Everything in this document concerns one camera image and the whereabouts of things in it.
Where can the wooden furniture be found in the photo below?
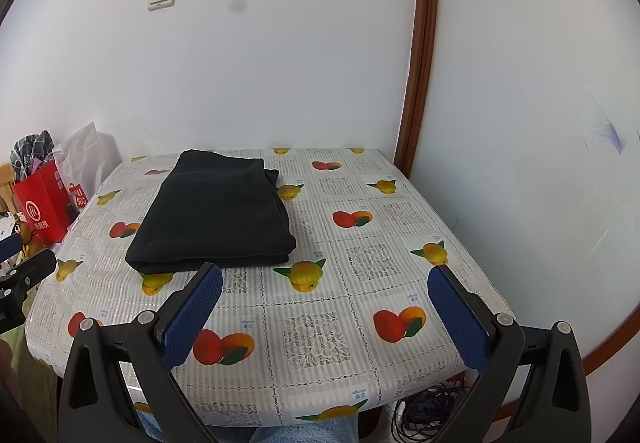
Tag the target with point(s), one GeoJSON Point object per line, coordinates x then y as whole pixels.
{"type": "Point", "coordinates": [5, 188]}

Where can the small red paper bag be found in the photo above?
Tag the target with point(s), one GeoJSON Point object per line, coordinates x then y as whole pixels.
{"type": "Point", "coordinates": [78, 200]}

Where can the plaid cloth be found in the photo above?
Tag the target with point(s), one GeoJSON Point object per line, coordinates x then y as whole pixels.
{"type": "Point", "coordinates": [30, 153]}

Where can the large red paper bag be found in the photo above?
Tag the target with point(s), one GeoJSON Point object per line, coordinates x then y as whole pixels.
{"type": "Point", "coordinates": [40, 208]}

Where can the person's left hand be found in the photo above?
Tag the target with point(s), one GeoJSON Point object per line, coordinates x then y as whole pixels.
{"type": "Point", "coordinates": [5, 363]}

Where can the fruit print tablecloth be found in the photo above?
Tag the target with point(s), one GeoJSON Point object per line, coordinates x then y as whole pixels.
{"type": "Point", "coordinates": [340, 293]}

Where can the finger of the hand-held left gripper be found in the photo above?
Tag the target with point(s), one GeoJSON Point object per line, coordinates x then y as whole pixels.
{"type": "Point", "coordinates": [10, 247]}
{"type": "Point", "coordinates": [35, 265]}

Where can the white plastic bag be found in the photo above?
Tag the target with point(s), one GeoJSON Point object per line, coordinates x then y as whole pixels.
{"type": "Point", "coordinates": [87, 153]}

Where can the brown wooden door frame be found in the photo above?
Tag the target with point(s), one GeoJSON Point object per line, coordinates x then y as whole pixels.
{"type": "Point", "coordinates": [422, 48]}

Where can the orange brown toy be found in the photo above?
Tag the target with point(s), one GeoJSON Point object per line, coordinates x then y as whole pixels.
{"type": "Point", "coordinates": [27, 235]}

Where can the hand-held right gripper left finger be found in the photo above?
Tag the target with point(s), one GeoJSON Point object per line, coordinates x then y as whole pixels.
{"type": "Point", "coordinates": [192, 318]}

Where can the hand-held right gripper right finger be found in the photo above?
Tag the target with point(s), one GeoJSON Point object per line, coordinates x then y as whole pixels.
{"type": "Point", "coordinates": [457, 318]}

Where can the brown wooden baseboard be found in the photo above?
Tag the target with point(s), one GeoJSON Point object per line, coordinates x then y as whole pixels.
{"type": "Point", "coordinates": [607, 348]}

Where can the black sweatshirt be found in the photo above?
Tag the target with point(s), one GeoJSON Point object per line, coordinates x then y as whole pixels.
{"type": "Point", "coordinates": [215, 213]}

